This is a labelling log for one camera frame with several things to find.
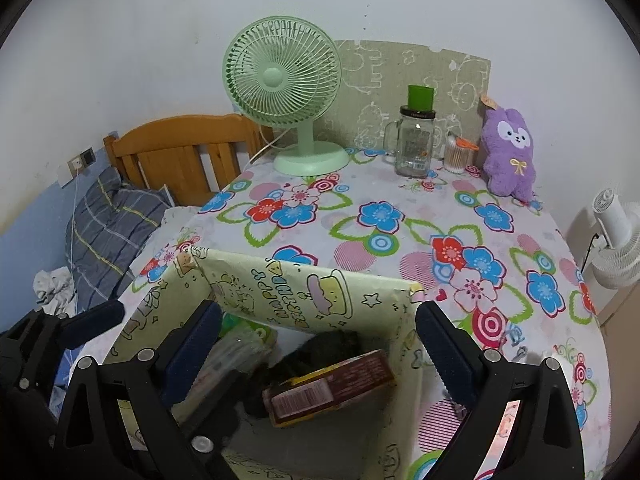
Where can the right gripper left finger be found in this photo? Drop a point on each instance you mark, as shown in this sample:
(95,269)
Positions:
(116,421)

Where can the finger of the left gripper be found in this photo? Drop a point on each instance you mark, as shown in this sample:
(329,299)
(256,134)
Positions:
(27,426)
(32,349)

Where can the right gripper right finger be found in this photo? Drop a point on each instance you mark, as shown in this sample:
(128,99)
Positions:
(544,442)

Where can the black soft object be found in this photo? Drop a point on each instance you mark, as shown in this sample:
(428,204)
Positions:
(320,351)

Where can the white crumpled cloth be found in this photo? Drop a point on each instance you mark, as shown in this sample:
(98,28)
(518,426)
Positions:
(55,291)

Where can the beige door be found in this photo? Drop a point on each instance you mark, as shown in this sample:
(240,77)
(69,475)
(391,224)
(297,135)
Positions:
(620,329)

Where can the clear plastic pen pack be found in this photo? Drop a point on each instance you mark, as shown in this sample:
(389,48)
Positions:
(231,353)

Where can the green tissue box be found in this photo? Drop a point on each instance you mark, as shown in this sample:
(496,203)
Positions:
(233,323)

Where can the grey plaid pillow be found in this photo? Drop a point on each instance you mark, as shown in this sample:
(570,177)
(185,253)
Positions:
(108,229)

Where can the yellow cartoon storage box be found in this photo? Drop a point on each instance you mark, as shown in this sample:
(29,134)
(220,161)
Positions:
(297,296)

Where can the floral tablecloth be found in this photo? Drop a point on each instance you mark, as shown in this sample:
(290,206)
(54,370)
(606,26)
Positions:
(499,269)

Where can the red brown snack box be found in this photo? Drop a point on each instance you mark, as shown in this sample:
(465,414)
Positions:
(328,389)

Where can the white standing fan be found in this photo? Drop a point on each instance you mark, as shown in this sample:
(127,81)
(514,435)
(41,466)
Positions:
(613,253)

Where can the purple plush bunny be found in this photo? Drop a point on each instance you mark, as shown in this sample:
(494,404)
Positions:
(509,148)

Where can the toothpick jar orange lid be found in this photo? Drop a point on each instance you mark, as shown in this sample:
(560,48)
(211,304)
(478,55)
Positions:
(458,153)

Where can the glass mason jar mug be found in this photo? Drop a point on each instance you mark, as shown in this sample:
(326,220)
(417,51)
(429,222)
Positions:
(410,140)

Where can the green cup on jar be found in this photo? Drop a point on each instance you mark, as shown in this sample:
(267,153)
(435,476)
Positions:
(420,98)

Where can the green desk fan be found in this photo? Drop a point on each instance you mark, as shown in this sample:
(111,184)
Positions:
(284,73)

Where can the green patterned cardboard panel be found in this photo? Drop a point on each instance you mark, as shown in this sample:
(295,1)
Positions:
(375,80)

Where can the wall power outlet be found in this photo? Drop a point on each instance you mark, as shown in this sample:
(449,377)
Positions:
(81,162)

